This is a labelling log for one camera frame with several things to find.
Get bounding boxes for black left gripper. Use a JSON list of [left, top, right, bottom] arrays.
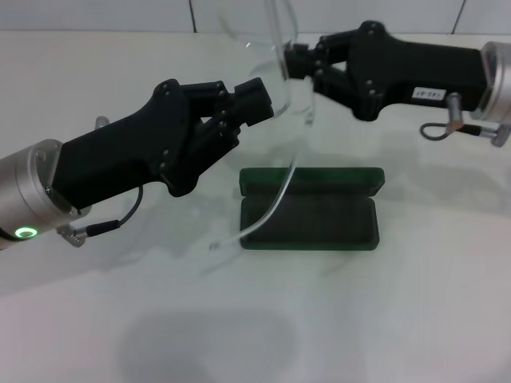
[[47, 78, 205, 197]]

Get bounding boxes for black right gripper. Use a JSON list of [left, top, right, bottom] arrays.
[[285, 20, 490, 120]]

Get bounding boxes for clear plastic glasses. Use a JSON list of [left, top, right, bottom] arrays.
[[209, 0, 320, 251]]

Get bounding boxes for green glasses case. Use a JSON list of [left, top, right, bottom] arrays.
[[238, 166, 386, 251]]

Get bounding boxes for right gripper cable with plugs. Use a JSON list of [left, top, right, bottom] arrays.
[[418, 92, 511, 148]]

